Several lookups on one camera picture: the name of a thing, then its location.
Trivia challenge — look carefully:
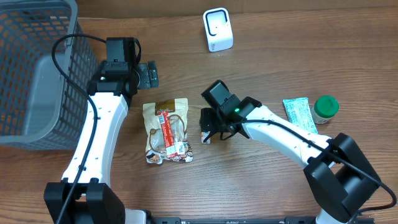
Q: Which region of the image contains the white brown snack wrapper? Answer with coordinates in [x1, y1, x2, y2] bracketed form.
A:
[142, 98, 193, 164]

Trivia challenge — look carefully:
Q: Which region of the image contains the red white snack bar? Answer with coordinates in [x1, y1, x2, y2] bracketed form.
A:
[157, 111, 177, 158]

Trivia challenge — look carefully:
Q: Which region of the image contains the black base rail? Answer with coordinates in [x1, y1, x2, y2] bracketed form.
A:
[146, 217, 376, 224]

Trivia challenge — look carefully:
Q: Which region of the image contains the grey plastic mesh basket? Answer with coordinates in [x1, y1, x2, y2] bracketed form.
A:
[1, 0, 98, 150]

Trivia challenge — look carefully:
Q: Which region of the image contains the small orange white packet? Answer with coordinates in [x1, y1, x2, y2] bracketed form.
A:
[201, 131, 211, 144]

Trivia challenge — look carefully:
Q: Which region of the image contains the white barcode scanner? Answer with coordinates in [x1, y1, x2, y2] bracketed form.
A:
[203, 7, 234, 52]

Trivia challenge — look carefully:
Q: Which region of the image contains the teal orange snack packet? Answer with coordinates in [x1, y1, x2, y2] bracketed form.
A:
[282, 97, 318, 134]

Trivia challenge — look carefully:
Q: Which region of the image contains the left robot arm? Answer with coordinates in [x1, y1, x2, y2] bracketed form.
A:
[44, 37, 159, 223]

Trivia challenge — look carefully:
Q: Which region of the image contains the green lid Knorr jar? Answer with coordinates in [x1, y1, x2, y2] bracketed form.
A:
[311, 95, 340, 124]

